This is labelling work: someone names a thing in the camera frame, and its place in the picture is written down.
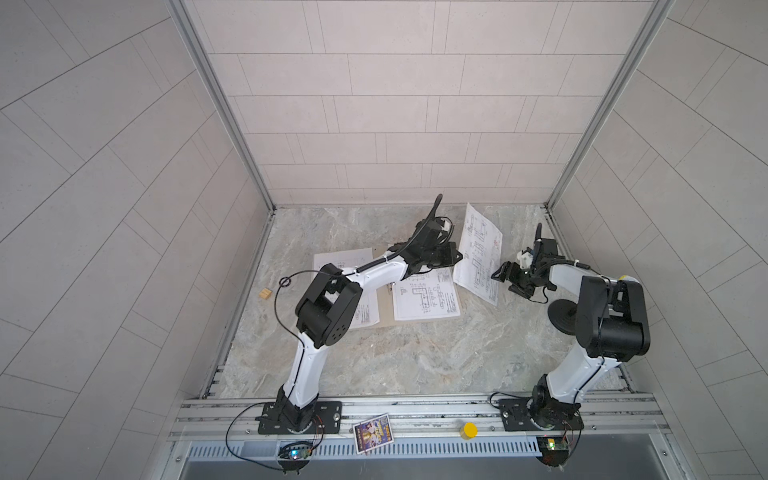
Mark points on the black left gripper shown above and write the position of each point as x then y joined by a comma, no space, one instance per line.
446,248

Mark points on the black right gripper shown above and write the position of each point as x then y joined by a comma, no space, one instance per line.
511,271

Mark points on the red-stamped technical drawing sheet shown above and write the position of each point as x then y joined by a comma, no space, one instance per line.
481,245

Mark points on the beige cardboard folder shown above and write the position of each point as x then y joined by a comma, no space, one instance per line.
384,312

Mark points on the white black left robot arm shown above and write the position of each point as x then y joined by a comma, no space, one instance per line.
325,311

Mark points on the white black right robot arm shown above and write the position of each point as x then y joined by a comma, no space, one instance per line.
608,320

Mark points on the black round microphone stand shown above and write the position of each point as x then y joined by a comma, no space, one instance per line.
562,315

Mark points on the right circuit board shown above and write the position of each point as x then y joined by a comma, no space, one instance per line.
555,451

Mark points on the colourful printed card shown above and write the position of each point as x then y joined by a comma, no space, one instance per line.
372,434

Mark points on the left green circuit board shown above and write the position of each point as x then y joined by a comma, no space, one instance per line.
296,451

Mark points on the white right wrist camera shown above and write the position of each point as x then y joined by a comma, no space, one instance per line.
525,259

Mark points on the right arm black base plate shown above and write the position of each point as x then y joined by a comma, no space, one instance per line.
551,416

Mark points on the aluminium front rail frame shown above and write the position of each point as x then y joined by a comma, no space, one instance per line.
424,427

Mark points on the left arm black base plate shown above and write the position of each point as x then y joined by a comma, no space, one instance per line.
327,417

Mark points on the aluminium corner frame post right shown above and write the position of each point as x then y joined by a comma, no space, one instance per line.
649,28

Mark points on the aluminium corner frame post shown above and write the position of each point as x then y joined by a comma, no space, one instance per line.
649,28
180,14

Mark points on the aluminium corner frame post left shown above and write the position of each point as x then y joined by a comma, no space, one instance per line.
180,14

